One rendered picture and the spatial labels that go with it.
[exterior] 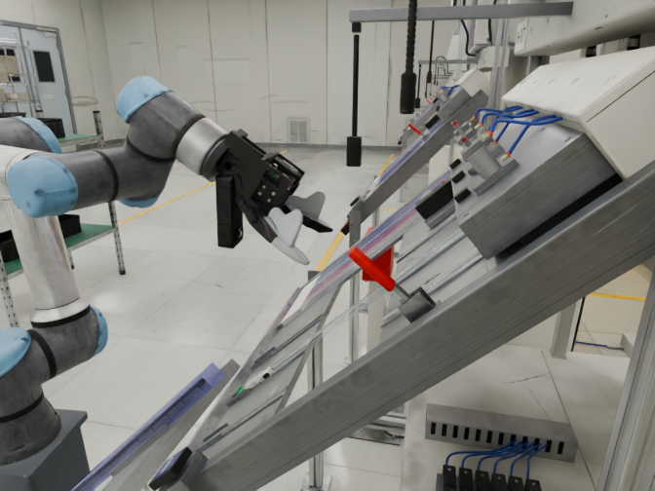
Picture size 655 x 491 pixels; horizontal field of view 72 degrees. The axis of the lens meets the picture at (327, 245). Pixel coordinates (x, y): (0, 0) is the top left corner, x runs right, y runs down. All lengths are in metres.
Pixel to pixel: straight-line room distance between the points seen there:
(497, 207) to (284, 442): 0.36
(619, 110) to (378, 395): 0.34
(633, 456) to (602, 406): 0.65
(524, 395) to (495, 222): 0.70
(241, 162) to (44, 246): 0.55
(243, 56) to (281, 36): 0.88
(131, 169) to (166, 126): 0.09
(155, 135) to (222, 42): 9.50
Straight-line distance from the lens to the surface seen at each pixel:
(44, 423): 1.16
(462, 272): 0.53
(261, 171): 0.63
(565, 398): 1.14
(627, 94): 0.45
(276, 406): 0.65
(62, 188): 0.67
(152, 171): 0.73
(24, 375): 1.10
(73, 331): 1.13
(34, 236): 1.09
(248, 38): 9.97
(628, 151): 0.45
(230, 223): 0.68
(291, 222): 0.60
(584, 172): 0.47
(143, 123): 0.70
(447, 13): 0.69
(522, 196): 0.46
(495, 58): 1.82
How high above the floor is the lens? 1.25
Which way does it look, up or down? 20 degrees down
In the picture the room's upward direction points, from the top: straight up
